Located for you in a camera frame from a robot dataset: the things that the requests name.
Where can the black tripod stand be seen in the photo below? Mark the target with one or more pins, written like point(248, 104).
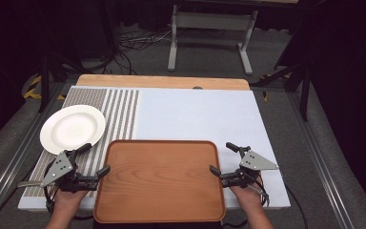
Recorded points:
point(46, 76)
point(298, 79)

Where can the person's left hand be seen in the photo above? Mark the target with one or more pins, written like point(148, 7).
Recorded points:
point(68, 200)

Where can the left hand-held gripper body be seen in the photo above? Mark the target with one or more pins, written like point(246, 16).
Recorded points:
point(60, 167)

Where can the brown wooden tray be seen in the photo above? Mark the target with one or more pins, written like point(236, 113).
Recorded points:
point(158, 181)

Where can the yellow black hazard tape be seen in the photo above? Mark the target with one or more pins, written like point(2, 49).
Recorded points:
point(264, 93)
point(31, 90)

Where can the grey striped placemat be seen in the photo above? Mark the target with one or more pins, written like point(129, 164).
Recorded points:
point(120, 108)

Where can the aluminium floor rail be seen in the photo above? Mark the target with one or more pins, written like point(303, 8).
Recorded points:
point(321, 165)
point(16, 159)

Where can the grey metal stand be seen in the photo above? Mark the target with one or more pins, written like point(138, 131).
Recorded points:
point(209, 21)

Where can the person's right hand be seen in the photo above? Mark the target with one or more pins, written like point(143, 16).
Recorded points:
point(246, 195)

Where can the white plate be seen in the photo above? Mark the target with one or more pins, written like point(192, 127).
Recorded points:
point(72, 129)

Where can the light wooden table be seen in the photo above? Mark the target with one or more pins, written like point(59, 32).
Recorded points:
point(158, 82)

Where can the white table board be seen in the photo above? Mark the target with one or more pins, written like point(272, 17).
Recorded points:
point(197, 117)

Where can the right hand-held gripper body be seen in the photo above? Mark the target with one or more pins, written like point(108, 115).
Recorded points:
point(254, 162)

